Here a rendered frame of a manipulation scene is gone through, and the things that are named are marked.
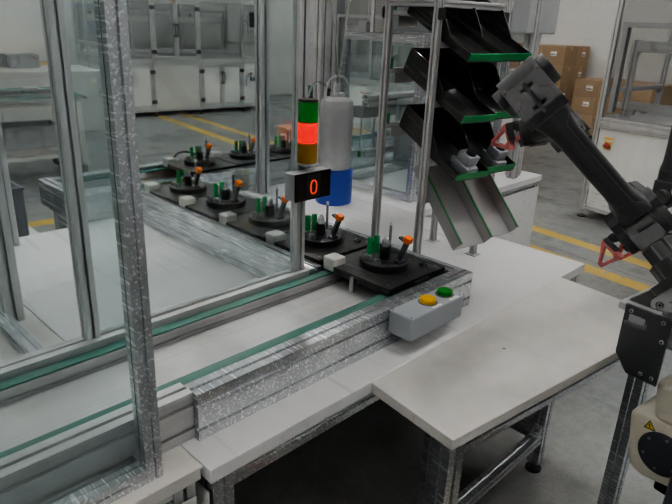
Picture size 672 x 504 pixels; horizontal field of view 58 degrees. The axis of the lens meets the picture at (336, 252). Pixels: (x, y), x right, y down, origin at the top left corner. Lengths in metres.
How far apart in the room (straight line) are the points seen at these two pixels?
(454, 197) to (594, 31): 9.35
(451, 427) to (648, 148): 4.62
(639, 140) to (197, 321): 4.75
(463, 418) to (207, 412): 0.51
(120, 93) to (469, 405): 0.90
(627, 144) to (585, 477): 3.64
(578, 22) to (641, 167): 5.88
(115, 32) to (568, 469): 2.28
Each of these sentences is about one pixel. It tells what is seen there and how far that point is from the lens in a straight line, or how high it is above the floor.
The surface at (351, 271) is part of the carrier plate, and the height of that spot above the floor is 0.97.
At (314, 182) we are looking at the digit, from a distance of 1.55.
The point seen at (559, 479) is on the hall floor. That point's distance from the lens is 2.61.
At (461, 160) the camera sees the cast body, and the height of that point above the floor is 1.24.
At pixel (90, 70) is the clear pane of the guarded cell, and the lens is 0.87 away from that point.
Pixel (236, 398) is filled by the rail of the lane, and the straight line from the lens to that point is 1.21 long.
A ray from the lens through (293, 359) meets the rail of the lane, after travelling 1.27.
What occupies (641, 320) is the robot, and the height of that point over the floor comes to 1.02.
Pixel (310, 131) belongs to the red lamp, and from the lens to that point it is 1.51.
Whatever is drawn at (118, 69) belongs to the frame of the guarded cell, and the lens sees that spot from 0.87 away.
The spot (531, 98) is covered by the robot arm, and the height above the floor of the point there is 1.49.
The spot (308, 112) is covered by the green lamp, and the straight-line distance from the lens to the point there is 1.51.
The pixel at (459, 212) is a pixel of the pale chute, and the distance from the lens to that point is 1.88.
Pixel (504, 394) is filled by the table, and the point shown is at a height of 0.86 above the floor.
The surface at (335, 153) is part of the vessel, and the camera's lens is 2.54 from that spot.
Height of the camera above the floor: 1.60
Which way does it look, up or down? 21 degrees down
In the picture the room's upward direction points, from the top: 2 degrees clockwise
